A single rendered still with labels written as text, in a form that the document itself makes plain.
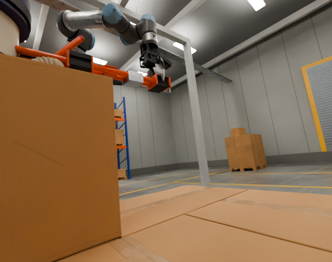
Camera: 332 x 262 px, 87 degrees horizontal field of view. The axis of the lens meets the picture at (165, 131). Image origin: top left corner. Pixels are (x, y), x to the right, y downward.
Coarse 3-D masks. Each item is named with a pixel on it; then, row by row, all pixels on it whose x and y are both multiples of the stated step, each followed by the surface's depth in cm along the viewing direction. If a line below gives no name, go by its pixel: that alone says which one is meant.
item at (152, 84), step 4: (152, 76) 80; (156, 76) 78; (160, 76) 80; (156, 80) 78; (160, 80) 81; (164, 80) 82; (168, 80) 83; (152, 84) 80; (156, 84) 78; (160, 84) 79; (164, 84) 82; (168, 84) 83; (148, 88) 83; (152, 88) 82; (156, 88) 83; (160, 88) 83; (164, 88) 84
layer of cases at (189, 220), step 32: (160, 192) 91; (192, 192) 82; (224, 192) 75; (256, 192) 69; (288, 192) 64; (128, 224) 48; (160, 224) 46; (192, 224) 43; (224, 224) 42; (256, 224) 39; (288, 224) 38; (320, 224) 36; (96, 256) 33; (128, 256) 31; (160, 256) 30; (192, 256) 29; (224, 256) 28; (256, 256) 27; (288, 256) 27; (320, 256) 26
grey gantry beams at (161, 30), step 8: (88, 0) 252; (96, 0) 254; (104, 0) 262; (120, 0) 275; (128, 0) 272; (120, 8) 277; (128, 16) 287; (136, 16) 295; (160, 24) 327; (160, 32) 331; (168, 32) 337; (176, 40) 357; (184, 40) 364
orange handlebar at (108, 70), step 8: (16, 48) 50; (24, 48) 51; (32, 56) 53; (40, 56) 54; (48, 56) 55; (56, 56) 56; (64, 64) 61; (96, 64) 64; (104, 64) 66; (96, 72) 67; (104, 72) 66; (112, 72) 67; (120, 72) 69; (120, 80) 74; (144, 80) 76; (152, 80) 78
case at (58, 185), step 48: (0, 96) 32; (48, 96) 37; (96, 96) 43; (0, 144) 31; (48, 144) 35; (96, 144) 41; (0, 192) 30; (48, 192) 34; (96, 192) 39; (0, 240) 29; (48, 240) 32; (96, 240) 37
